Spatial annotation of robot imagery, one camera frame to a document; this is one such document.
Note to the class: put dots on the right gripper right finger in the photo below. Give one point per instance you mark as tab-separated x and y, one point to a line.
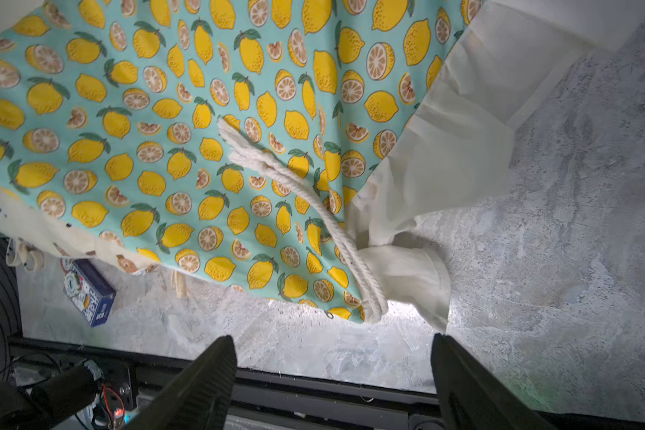
470	397

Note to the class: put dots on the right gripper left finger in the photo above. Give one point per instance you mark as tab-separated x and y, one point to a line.
199	397

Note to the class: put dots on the lemon print pillow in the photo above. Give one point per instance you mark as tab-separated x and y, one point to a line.
279	147

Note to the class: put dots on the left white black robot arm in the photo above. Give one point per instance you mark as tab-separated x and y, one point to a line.
49	403

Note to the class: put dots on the small blue card box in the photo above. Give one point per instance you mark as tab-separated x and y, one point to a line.
88	290

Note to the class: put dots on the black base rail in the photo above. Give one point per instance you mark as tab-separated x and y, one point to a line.
276	399

